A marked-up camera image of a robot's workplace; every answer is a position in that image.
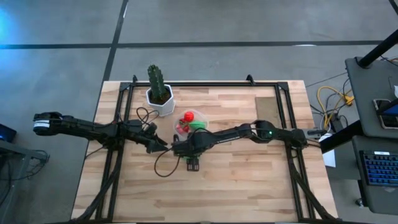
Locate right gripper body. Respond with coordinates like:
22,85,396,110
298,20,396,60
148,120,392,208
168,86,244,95
172,132,206,160

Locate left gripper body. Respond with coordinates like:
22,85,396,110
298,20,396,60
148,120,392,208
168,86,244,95
126,119,160,154

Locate green toy avocado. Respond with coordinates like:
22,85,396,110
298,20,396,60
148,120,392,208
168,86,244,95
188,121,207,131

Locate clear plastic tupperware container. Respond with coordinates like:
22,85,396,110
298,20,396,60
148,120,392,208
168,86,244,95
173,108,210,137

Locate white hexagonal plant pot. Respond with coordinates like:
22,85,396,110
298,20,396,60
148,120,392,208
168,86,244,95
145,84,176,118

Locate green cactus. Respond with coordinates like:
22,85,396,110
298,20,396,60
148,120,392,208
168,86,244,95
147,64,169,105

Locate brown rectangular mat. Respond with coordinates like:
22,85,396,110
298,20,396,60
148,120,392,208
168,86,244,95
254,96,280,125

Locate white paper sheet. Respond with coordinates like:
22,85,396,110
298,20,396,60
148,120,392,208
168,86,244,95
320,133,337,168

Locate black device with blue light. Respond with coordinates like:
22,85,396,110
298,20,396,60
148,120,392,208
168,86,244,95
0,124,17,143

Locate black power strip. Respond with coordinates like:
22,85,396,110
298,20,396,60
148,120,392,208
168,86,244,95
328,113,345,132

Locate black slanted bar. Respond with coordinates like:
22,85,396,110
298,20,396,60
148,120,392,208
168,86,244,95
319,119,364,154

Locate dark gray cart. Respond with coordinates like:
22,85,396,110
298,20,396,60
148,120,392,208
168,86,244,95
351,135,398,216

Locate gray desk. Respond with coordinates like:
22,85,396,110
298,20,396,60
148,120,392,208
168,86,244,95
344,57,398,138

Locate blue backlit laptop keyboard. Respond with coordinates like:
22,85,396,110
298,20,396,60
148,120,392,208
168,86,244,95
359,150,398,187

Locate black smartphone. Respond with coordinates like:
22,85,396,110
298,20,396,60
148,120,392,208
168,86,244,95
373,98,398,130

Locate black round pole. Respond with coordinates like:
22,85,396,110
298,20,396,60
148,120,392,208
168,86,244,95
356,29,398,69

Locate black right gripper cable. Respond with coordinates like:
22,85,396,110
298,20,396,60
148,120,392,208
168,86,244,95
154,146,182,179

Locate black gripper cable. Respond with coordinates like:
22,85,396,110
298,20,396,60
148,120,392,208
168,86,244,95
136,106,160,125
154,146,182,179

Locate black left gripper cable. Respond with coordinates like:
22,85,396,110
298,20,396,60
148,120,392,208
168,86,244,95
136,106,160,125

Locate black metal table frame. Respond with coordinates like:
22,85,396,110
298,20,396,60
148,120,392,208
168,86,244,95
70,74,343,224

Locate yellow cable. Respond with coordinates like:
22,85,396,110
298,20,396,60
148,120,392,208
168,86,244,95
316,85,355,125

